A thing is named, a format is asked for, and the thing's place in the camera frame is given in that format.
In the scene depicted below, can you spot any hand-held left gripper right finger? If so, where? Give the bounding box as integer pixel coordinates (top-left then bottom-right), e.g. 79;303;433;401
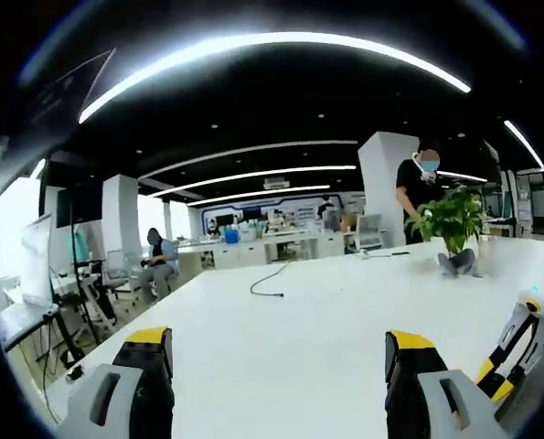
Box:
384;329;507;439

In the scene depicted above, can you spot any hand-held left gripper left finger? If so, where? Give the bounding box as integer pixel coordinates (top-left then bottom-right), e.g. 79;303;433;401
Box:
56;326;176;439

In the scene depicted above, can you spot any black plant pot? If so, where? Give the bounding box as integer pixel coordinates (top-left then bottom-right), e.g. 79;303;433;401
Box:
437;248;477;278

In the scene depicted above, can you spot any screen stand with green cloth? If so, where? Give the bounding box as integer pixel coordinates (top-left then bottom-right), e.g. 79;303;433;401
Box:
69;200;118;336

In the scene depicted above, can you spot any green leafy plant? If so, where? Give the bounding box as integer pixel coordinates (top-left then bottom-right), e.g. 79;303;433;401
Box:
402;184;484;255

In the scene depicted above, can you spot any white monitor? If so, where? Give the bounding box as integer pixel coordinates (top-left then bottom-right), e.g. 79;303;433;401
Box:
21;213;54;306

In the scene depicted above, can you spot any white office chair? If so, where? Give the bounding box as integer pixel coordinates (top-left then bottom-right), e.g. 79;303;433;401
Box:
355;213;388;252

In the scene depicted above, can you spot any black screen on stand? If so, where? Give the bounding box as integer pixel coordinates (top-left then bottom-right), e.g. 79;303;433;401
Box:
55;182;104;229

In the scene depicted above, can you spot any row of white desks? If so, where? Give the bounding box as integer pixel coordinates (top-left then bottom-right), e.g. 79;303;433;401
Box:
201;230;347;267

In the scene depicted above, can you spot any long ceiling light strip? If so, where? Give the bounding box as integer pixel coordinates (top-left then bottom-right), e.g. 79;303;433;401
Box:
78;31;473;125

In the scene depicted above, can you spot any grey cable on table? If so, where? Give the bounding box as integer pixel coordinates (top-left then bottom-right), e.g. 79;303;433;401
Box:
250;259;296;301

